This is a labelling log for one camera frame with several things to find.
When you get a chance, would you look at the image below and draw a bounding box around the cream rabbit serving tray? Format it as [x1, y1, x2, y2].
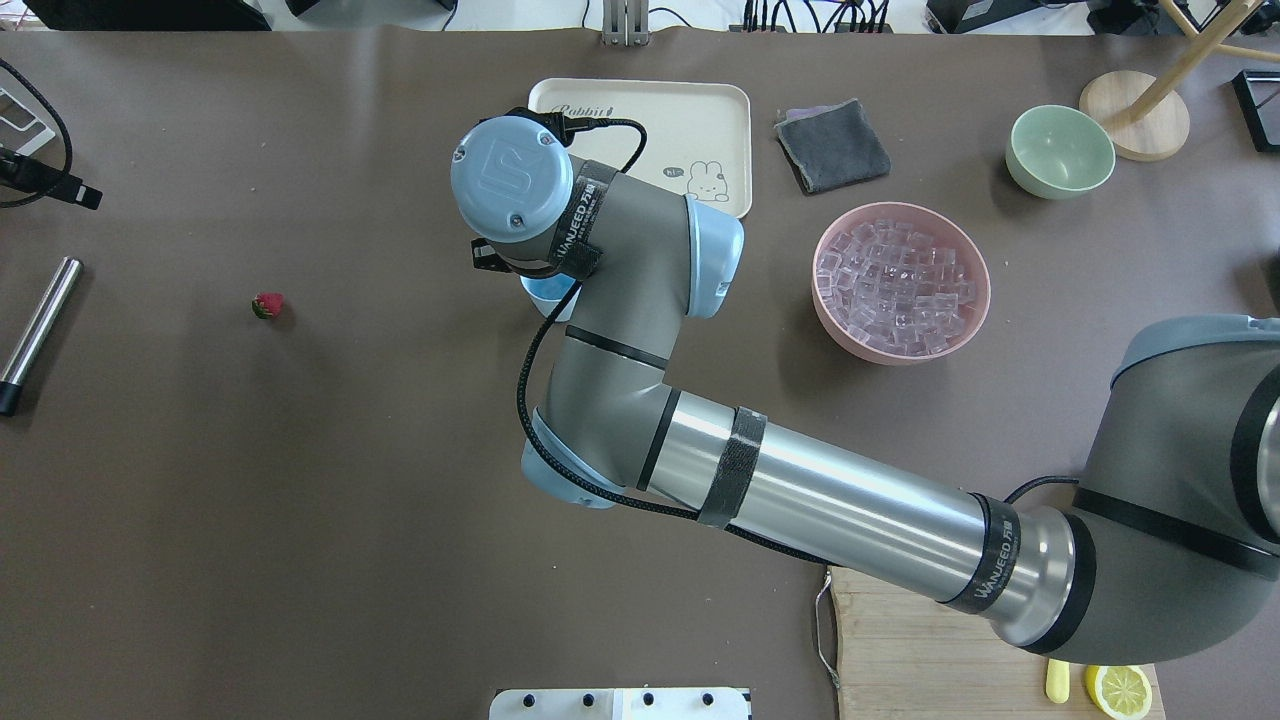
[527, 78, 753, 218]

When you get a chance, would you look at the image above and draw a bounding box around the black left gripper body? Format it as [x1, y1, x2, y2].
[1, 147, 102, 210]

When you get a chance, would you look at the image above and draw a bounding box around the black foam block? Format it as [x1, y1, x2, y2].
[24, 1, 270, 32]

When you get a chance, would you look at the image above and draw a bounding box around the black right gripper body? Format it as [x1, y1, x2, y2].
[470, 238, 558, 279]

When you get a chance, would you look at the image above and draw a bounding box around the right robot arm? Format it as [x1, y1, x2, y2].
[451, 108, 1277, 665]

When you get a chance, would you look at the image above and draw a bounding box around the steel muddler with black tip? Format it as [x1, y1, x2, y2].
[1, 256, 84, 416]

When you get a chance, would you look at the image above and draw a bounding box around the red strawberry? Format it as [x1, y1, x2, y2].
[251, 292, 285, 320]

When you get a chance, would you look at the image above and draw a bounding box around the wooden cutting board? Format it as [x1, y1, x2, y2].
[829, 568, 1106, 719]

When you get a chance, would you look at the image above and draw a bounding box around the white wire cup rack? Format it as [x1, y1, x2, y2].
[1, 88, 58, 188]

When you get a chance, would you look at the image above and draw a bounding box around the grey folded cloth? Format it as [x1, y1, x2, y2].
[774, 97, 892, 195]

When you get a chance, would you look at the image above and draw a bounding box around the light blue plastic cup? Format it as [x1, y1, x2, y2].
[520, 274, 579, 323]

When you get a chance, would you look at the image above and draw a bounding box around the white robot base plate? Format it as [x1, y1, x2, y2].
[488, 685, 753, 719]

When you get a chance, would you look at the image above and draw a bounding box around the mint green bowl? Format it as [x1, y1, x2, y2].
[1004, 105, 1116, 200]

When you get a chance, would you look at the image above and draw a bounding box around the wooden glass drying stand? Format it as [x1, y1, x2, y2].
[1079, 1, 1277, 161]

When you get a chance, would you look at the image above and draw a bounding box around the pink bowl of ice cubes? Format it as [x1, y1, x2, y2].
[810, 202, 992, 366]

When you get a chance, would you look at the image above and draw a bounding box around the lemon half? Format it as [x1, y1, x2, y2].
[1083, 665, 1155, 719]

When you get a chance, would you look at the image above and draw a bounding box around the yellow plastic knife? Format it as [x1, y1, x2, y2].
[1044, 659, 1071, 705]

